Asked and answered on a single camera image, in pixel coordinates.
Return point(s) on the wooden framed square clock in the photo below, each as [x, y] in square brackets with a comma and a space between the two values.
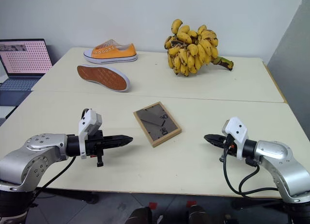
[157, 124]

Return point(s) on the dark rounded shape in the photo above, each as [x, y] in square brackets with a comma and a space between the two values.
[199, 214]
[141, 215]

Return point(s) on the orange canvas sneaker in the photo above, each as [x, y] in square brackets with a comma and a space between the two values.
[113, 54]
[104, 77]

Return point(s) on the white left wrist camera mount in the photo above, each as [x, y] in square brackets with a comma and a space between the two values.
[90, 122]

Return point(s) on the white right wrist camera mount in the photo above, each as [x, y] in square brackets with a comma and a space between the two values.
[237, 130]

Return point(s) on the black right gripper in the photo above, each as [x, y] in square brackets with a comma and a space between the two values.
[230, 148]

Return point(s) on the open grey laptop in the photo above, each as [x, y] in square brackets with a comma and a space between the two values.
[24, 56]

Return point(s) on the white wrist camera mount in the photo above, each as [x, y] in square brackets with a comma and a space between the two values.
[237, 130]
[90, 122]

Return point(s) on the yellow banana bunch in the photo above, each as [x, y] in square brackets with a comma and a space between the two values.
[191, 52]

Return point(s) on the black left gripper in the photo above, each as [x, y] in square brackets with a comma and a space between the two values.
[93, 144]

